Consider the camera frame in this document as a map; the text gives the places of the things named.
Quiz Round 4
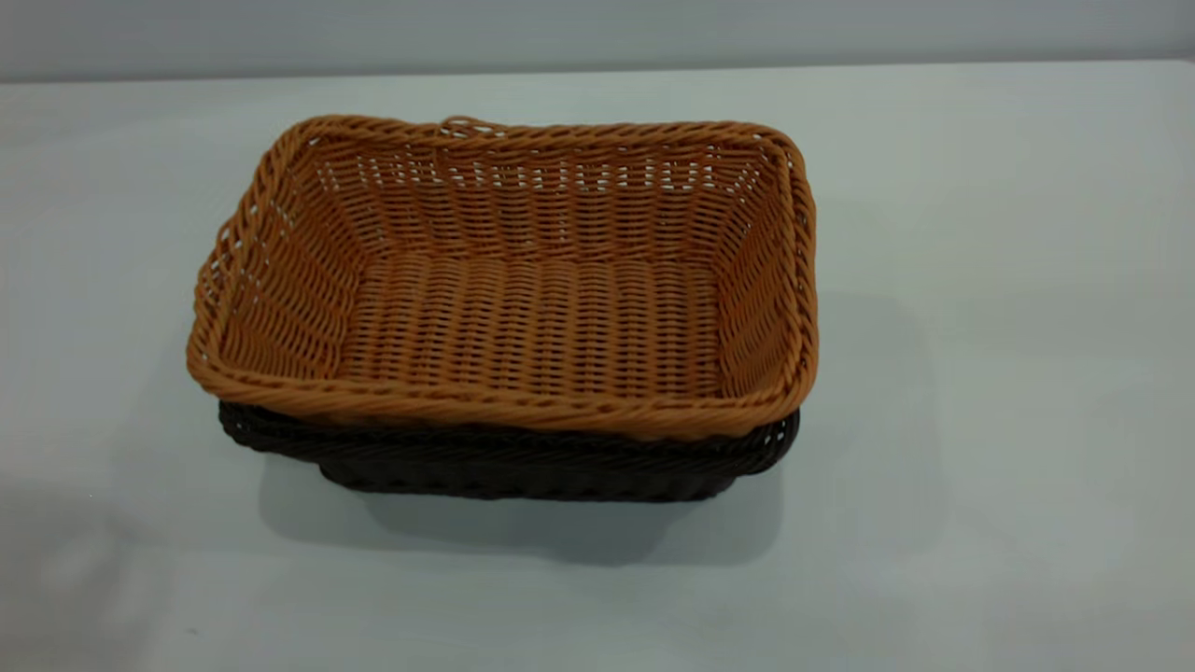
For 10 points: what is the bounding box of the orange woven wicker basket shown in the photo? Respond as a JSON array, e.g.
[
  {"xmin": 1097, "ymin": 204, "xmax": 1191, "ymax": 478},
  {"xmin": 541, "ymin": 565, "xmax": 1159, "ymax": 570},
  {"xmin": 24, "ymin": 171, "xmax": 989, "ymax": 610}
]
[{"xmin": 186, "ymin": 114, "xmax": 820, "ymax": 442}]

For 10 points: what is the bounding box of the black woven wicker basket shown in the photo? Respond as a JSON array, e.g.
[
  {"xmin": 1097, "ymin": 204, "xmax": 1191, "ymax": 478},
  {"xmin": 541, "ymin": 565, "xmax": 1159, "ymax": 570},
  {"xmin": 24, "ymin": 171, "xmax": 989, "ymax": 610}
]
[{"xmin": 218, "ymin": 399, "xmax": 802, "ymax": 504}]

